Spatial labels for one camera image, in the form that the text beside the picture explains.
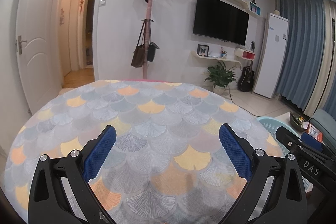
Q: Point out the white red wall box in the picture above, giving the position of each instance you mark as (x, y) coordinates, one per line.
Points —
(244, 54)

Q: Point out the light blue laundry basket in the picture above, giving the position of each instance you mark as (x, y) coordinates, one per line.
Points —
(271, 129)

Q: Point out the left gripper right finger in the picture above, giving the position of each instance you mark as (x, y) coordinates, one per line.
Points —
(286, 201)

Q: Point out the framed butterfly picture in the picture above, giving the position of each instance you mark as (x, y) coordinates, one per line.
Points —
(203, 50)

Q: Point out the black hanging bag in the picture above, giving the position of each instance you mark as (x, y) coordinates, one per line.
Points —
(152, 47)

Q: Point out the teal sofa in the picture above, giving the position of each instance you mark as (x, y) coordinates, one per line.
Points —
(325, 124)

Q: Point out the dark bowl with snacks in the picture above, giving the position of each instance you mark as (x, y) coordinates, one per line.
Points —
(298, 122)

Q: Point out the blue curtains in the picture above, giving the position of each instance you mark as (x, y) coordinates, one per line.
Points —
(307, 79)

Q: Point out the scallop pattern tablecloth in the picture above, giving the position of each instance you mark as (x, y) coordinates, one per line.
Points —
(167, 165)

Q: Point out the orange tissue box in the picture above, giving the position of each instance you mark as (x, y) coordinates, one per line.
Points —
(314, 132)

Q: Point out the white refrigerator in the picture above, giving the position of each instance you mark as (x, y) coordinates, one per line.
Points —
(272, 55)

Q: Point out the black acoustic guitar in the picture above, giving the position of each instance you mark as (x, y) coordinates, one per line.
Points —
(246, 81)

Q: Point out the pink coat rack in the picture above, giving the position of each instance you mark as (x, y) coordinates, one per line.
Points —
(147, 34)

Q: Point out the black wall television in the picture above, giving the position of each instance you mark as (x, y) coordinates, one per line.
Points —
(220, 20)

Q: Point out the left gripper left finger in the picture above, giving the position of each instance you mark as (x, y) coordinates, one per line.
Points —
(48, 202)

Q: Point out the white lower wall shelf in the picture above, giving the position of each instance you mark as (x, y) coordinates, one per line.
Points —
(194, 54)

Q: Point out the white door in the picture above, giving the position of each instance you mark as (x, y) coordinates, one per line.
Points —
(37, 69)

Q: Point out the brown hanging bag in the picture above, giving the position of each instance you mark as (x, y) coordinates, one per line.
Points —
(139, 52)

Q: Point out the green potted plant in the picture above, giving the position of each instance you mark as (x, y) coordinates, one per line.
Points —
(220, 77)

